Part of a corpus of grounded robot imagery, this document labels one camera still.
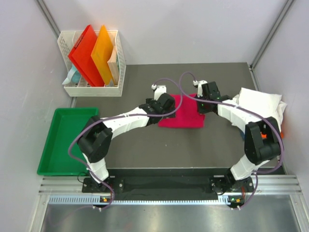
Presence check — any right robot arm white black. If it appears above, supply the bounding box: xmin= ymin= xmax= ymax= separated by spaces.
xmin=194 ymin=80 xmax=282 ymax=195

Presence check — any folded white t shirt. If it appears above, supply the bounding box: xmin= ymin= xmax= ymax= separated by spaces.
xmin=233 ymin=87 xmax=287 ymax=131

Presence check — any white plastic basket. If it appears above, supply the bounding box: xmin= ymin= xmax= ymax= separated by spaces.
xmin=57 ymin=30 xmax=126 ymax=97

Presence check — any green plastic tray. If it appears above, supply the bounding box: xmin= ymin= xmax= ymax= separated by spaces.
xmin=37 ymin=108 xmax=99 ymax=176

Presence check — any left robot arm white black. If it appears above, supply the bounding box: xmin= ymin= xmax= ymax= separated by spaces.
xmin=77 ymin=93 xmax=175 ymax=192

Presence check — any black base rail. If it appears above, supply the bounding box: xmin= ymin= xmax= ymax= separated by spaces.
xmin=82 ymin=168 xmax=254 ymax=200

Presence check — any white slotted cable duct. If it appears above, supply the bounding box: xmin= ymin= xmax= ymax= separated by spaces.
xmin=48 ymin=195 xmax=243 ymax=205

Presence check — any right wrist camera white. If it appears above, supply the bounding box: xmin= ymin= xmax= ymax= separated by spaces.
xmin=193 ymin=80 xmax=208 ymax=98

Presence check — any magenta t shirt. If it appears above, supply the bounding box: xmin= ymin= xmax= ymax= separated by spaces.
xmin=158 ymin=96 xmax=205 ymax=129

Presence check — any wooden board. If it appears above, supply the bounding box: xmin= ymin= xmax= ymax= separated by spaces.
xmin=107 ymin=46 xmax=120 ymax=86

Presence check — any red plastic board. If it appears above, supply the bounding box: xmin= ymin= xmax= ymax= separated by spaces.
xmin=68 ymin=25 xmax=104 ymax=87

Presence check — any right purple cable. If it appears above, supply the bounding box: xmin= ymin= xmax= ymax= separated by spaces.
xmin=179 ymin=71 xmax=285 ymax=211

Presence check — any orange plastic board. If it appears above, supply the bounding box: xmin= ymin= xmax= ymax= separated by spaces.
xmin=91 ymin=25 xmax=115 ymax=87

